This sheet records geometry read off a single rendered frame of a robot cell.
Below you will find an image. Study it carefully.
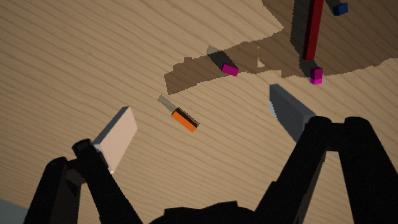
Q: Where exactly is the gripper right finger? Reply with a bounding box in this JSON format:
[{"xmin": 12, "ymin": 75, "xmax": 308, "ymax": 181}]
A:
[{"xmin": 247, "ymin": 84, "xmax": 398, "ymax": 224}]

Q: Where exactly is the small blue block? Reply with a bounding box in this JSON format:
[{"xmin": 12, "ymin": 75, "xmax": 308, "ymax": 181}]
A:
[{"xmin": 333, "ymin": 3, "xmax": 348, "ymax": 16}]

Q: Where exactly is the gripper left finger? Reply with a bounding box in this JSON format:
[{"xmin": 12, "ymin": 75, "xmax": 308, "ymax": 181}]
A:
[{"xmin": 23, "ymin": 106, "xmax": 143, "ymax": 224}]

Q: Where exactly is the red rod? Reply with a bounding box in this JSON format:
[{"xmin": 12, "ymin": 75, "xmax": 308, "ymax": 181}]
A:
[{"xmin": 302, "ymin": 0, "xmax": 324, "ymax": 60}]

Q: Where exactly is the orange rod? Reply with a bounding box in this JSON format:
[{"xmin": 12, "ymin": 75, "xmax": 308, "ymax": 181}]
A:
[{"xmin": 171, "ymin": 108, "xmax": 197, "ymax": 132}]

